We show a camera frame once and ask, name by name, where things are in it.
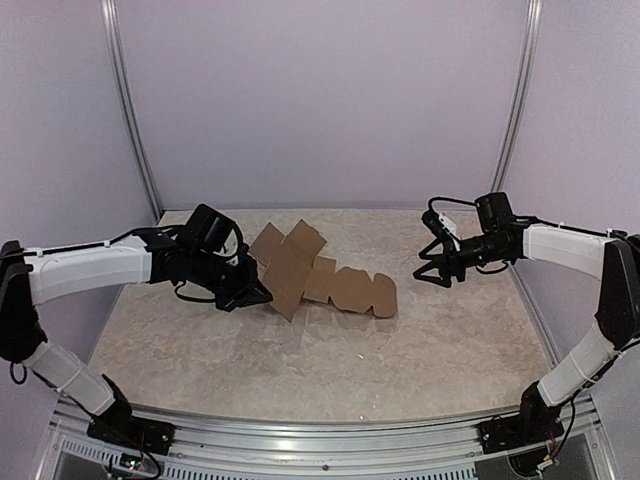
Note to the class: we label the left aluminium frame post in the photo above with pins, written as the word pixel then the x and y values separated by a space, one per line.
pixel 116 51

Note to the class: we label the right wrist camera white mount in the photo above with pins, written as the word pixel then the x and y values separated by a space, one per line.
pixel 443 229

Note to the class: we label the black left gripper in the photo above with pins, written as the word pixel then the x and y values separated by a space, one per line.
pixel 256 293

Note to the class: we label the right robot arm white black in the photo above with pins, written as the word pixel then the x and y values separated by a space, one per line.
pixel 585 282

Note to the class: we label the brown cardboard box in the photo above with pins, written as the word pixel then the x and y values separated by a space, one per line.
pixel 295 271

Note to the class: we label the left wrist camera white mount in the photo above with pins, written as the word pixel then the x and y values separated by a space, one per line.
pixel 234 252

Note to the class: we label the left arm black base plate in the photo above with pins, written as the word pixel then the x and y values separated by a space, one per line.
pixel 133 432

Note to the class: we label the right aluminium frame post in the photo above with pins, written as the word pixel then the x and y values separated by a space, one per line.
pixel 519 98

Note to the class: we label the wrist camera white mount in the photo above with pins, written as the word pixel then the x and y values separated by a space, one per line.
pixel 443 229
pixel 234 252

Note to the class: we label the front aluminium frame rail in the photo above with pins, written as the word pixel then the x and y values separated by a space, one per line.
pixel 210 447

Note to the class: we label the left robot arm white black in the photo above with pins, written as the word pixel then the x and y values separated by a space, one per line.
pixel 207 251

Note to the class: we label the aluminium frame post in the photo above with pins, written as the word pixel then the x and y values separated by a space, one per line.
pixel 116 51
pixel 519 98

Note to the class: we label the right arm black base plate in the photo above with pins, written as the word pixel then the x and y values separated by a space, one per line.
pixel 505 433

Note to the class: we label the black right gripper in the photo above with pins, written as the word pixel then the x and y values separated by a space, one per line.
pixel 446 272

